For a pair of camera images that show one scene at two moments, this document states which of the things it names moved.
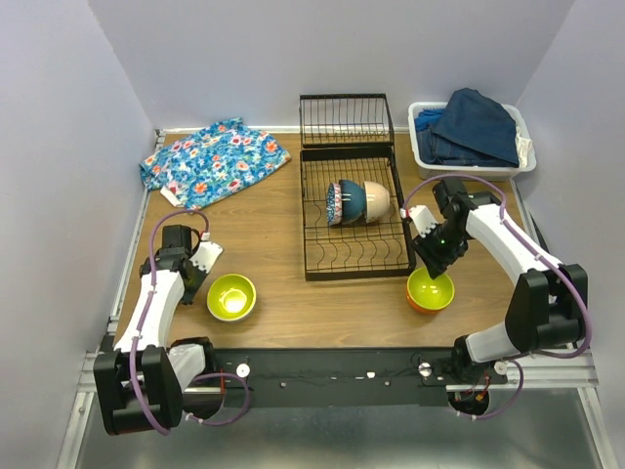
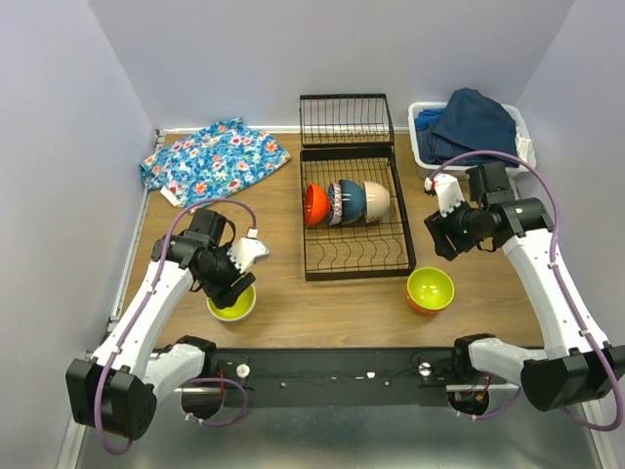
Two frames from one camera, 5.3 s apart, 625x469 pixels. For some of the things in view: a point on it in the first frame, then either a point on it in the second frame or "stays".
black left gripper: x=188 y=294 to x=226 y=293
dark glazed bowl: x=353 y=201 stays
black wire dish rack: x=354 y=216 stays
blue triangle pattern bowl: x=334 y=205 stays
